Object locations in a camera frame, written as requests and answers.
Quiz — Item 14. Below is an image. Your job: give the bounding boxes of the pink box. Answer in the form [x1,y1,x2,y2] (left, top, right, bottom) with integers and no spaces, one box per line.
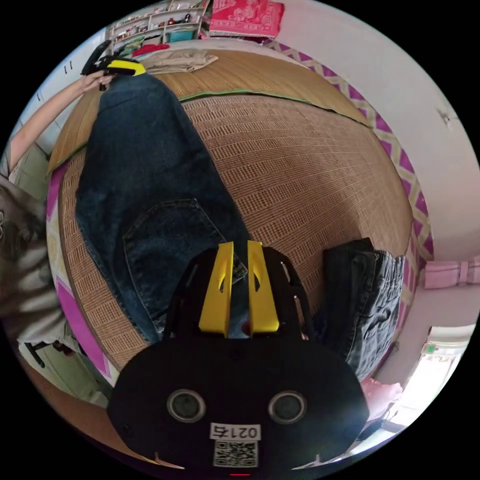
[423,255,480,290]

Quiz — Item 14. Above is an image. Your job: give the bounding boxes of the white shelf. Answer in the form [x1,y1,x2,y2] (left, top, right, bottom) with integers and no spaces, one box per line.
[106,0,211,52]

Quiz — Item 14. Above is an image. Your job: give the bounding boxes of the bed with woven mat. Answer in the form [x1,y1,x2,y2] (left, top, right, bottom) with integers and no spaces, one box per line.
[44,37,436,388]

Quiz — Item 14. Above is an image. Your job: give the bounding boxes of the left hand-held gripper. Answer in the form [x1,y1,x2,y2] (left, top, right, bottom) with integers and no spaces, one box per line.
[80,40,148,92]

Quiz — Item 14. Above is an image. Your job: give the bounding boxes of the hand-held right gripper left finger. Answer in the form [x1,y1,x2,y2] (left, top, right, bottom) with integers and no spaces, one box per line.
[198,241,235,337]

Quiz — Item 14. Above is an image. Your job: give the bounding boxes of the person's left forearm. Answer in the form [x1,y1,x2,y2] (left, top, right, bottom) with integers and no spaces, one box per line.
[6,80,89,172]

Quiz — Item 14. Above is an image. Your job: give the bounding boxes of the person's body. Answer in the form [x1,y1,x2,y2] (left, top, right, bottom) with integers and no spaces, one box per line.
[0,123,83,355]

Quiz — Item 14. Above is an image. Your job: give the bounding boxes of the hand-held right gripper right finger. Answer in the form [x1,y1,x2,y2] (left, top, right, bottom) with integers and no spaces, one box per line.
[247,240,280,337]

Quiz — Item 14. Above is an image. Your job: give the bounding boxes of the beige trousers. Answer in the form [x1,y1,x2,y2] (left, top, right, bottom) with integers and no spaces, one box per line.
[140,50,220,74]

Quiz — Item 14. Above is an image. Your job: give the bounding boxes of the blue jeans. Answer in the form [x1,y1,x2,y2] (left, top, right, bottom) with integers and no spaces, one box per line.
[74,72,253,344]

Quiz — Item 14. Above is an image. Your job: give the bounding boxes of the red patterned cloth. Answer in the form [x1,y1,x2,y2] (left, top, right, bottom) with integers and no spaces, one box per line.
[208,0,285,39]

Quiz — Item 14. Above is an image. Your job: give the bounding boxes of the pile of clothes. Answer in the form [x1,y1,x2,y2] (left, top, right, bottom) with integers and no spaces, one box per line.
[312,236,408,382]

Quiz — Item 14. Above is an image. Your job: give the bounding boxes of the person's left hand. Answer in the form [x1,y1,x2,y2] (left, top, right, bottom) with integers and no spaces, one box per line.
[80,72,110,94]

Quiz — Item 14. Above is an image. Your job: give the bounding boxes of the white cupboard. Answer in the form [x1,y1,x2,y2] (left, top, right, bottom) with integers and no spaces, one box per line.
[16,28,113,155]

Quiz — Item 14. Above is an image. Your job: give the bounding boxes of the red garment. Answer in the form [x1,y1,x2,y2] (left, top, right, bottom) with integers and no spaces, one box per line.
[132,43,171,58]

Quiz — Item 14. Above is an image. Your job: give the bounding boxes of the window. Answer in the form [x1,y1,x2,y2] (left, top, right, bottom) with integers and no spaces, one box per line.
[393,324,476,427]

